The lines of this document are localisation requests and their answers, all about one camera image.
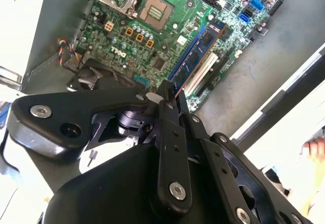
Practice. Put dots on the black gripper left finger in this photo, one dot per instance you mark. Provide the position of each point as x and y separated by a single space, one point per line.
101 99

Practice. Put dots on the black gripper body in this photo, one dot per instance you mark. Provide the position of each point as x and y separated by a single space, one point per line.
106 196

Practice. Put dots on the person's hand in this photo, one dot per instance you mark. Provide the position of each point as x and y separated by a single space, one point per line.
316 150

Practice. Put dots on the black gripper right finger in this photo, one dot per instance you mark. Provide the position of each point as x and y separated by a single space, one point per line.
198 130

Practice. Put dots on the blue RAM stick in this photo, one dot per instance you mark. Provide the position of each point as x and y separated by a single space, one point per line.
203 41

